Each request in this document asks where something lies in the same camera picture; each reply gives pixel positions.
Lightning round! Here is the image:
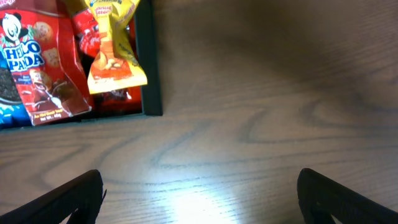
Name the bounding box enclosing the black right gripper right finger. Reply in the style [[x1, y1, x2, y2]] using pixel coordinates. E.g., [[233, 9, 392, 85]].
[[297, 168, 397, 224]]

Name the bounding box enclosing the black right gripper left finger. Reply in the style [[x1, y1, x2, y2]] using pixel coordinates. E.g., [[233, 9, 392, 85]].
[[1, 169, 106, 224]]

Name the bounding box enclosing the red Hacks candy bag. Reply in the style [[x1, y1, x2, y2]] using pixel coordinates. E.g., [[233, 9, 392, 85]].
[[72, 8, 142, 116]]

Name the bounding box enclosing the blue Oreo cookie pack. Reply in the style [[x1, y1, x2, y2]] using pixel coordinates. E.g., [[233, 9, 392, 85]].
[[1, 59, 32, 129]]

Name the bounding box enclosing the dark green box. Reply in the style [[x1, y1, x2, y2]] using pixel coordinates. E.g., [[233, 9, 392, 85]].
[[0, 0, 164, 133]]

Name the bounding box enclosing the yellow peanut butter wafer pack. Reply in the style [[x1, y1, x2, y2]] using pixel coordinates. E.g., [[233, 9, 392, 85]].
[[63, 0, 149, 95]]

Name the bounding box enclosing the red Hello Panda box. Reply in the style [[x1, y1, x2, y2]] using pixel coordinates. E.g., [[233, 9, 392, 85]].
[[1, 0, 92, 126]]

